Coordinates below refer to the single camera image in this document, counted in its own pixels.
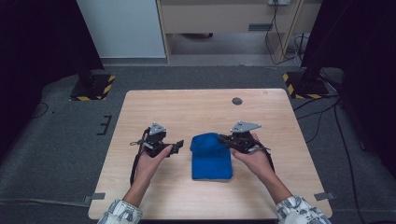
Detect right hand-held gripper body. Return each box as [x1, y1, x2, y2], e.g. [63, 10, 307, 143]
[230, 120, 264, 154]

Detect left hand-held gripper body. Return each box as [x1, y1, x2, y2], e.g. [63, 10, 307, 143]
[130, 121, 172, 158]

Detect blue cloth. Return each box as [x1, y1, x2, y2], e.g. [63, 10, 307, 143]
[190, 132, 233, 181]

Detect person's right hand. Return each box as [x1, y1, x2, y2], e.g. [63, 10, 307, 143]
[231, 133, 276, 181]

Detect person's left hand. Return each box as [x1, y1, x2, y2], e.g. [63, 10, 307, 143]
[135, 145, 174, 185]

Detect grey tape strip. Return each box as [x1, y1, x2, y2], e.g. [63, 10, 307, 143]
[83, 192, 106, 204]
[313, 191, 336, 202]

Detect black stand with striped base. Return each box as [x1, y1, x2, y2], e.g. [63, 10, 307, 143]
[69, 66, 116, 102]
[282, 66, 331, 101]

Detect dark round object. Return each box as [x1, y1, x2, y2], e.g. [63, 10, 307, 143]
[180, 32, 214, 40]

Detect white panel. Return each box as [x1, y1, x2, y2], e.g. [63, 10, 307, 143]
[76, 0, 166, 59]

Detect light wooden desk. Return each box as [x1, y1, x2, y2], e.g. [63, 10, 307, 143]
[155, 0, 323, 64]

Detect black curtain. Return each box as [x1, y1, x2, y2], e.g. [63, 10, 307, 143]
[300, 0, 396, 178]
[0, 0, 105, 157]

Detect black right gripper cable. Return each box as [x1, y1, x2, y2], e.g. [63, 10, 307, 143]
[253, 139, 276, 173]

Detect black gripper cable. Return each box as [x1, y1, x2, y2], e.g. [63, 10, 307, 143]
[253, 139, 276, 173]
[129, 127, 150, 187]

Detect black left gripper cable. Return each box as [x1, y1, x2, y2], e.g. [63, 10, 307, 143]
[129, 127, 150, 187]

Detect long black floor cable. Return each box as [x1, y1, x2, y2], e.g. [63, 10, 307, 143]
[333, 102, 365, 224]

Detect black hanging cable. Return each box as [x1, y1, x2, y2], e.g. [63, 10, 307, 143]
[264, 0, 302, 65]

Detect thin black floor cable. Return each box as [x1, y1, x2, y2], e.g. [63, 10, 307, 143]
[31, 102, 50, 119]

